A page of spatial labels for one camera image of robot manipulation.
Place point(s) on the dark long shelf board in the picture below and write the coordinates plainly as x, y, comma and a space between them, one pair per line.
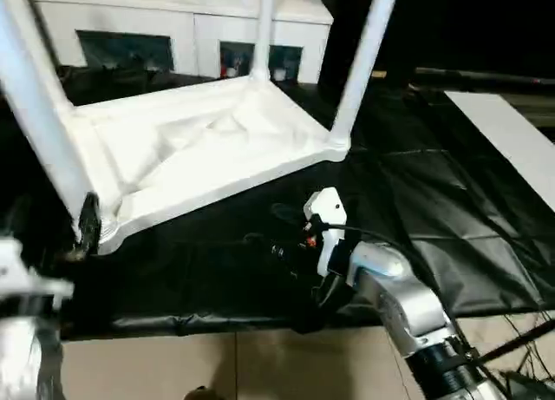
481, 75

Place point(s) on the white flat panel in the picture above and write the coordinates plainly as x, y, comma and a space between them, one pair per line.
507, 135

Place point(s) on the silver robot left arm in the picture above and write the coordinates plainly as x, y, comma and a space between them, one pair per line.
26, 330

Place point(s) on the white glass-door cabinet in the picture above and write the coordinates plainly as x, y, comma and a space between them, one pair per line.
173, 9

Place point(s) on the white plastic table top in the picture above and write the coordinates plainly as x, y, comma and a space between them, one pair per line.
195, 126

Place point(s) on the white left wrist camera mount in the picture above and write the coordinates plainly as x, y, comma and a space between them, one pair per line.
26, 270

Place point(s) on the dark thin rod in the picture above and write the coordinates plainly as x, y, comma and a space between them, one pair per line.
520, 341

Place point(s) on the white plastic table leg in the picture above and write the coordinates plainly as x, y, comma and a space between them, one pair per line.
364, 57
39, 92
264, 27

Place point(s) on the black work mat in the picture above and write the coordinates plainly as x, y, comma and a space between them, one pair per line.
390, 200

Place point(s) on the small yellow object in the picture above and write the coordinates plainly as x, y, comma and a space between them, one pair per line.
378, 74

